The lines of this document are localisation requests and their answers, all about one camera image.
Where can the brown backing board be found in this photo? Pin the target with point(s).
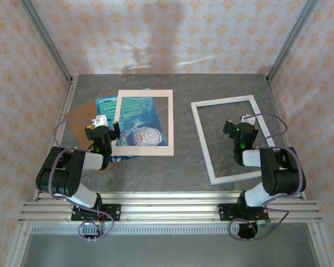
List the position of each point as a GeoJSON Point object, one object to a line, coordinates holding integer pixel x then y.
{"type": "Point", "coordinates": [76, 119]}

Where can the blue photo print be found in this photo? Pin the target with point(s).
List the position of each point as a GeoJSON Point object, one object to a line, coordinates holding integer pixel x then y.
{"type": "Point", "coordinates": [139, 122]}

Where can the white picture frame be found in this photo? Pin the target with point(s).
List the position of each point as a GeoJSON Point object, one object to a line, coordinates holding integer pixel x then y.
{"type": "Point", "coordinates": [202, 139]}

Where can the cream mat board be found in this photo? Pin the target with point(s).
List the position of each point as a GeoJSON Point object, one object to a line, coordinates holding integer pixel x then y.
{"type": "Point", "coordinates": [169, 125]}

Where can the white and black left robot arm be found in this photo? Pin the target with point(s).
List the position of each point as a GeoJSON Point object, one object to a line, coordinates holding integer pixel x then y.
{"type": "Point", "coordinates": [58, 178]}

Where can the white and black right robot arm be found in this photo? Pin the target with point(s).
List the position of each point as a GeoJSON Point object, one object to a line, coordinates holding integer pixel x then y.
{"type": "Point", "coordinates": [281, 178]}

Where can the wide aluminium mounting beam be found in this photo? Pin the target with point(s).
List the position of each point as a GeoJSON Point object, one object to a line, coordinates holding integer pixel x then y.
{"type": "Point", "coordinates": [167, 211]}

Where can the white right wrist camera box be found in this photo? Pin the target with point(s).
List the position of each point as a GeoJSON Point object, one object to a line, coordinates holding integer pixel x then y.
{"type": "Point", "coordinates": [247, 119]}

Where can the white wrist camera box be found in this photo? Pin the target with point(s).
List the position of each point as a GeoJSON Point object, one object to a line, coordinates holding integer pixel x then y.
{"type": "Point", "coordinates": [247, 119]}
{"type": "Point", "coordinates": [100, 120]}

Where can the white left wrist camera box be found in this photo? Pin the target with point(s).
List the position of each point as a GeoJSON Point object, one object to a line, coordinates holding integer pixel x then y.
{"type": "Point", "coordinates": [100, 120]}

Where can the aluminium table side rail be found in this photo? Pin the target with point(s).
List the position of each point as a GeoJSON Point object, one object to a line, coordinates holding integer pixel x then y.
{"type": "Point", "coordinates": [68, 100]}
{"type": "Point", "coordinates": [274, 94]}

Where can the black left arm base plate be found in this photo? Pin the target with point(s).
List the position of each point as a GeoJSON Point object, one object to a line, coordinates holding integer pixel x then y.
{"type": "Point", "coordinates": [114, 212]}

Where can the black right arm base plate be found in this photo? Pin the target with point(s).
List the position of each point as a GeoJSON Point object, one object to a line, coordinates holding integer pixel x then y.
{"type": "Point", "coordinates": [225, 211]}

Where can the aluminium table edge rail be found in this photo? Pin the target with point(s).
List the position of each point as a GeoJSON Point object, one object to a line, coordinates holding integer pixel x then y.
{"type": "Point", "coordinates": [167, 196]}

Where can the aluminium corner post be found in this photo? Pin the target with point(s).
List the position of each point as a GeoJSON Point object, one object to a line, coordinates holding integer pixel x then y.
{"type": "Point", "coordinates": [290, 41]}
{"type": "Point", "coordinates": [48, 41]}

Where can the aluminium frame leg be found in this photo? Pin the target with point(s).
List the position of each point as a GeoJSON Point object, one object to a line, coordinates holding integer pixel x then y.
{"type": "Point", "coordinates": [320, 244]}
{"type": "Point", "coordinates": [19, 244]}

